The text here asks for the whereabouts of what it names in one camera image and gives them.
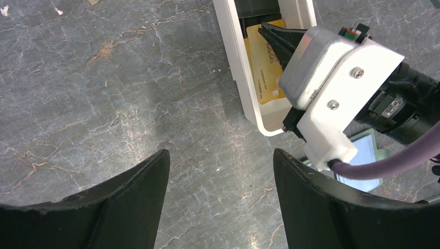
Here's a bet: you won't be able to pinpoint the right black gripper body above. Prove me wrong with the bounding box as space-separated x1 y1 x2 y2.
282 107 305 140

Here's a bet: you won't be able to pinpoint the white rectangular tray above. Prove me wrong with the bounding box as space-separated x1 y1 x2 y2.
213 0 317 136

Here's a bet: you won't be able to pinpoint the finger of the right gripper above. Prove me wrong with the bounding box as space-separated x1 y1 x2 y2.
258 23 307 70

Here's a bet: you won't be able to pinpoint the black card in tray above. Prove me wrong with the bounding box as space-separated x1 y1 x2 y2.
234 0 282 38

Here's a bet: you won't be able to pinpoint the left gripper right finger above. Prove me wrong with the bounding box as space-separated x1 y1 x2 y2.
273 148 439 248

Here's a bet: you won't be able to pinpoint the green card holder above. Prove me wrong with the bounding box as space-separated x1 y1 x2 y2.
302 129 391 192

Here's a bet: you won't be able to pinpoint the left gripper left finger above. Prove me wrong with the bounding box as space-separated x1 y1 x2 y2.
1 149 170 248

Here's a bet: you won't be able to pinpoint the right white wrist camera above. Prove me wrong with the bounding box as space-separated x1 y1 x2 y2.
278 26 404 169

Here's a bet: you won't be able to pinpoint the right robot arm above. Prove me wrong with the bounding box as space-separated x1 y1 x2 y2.
258 23 439 179

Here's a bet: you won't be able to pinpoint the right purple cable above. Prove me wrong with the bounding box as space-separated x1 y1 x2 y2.
328 120 440 181

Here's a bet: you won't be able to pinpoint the gold cards in tray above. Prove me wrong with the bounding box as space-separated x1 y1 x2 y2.
244 24 285 105

